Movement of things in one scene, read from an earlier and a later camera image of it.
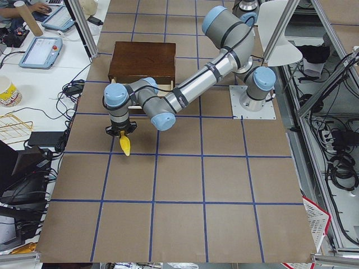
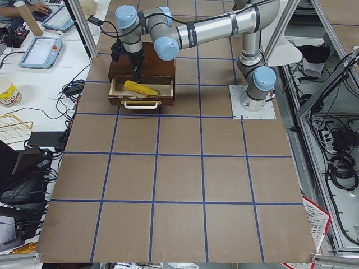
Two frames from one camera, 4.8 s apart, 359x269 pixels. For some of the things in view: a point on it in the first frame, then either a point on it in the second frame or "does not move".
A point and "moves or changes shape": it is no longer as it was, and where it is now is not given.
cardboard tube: [21, 5] does not move
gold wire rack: [13, 130] does not move
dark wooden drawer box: [130, 62] does not move
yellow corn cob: [125, 143] moves or changes shape
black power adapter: [95, 21] does not move
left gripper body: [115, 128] → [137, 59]
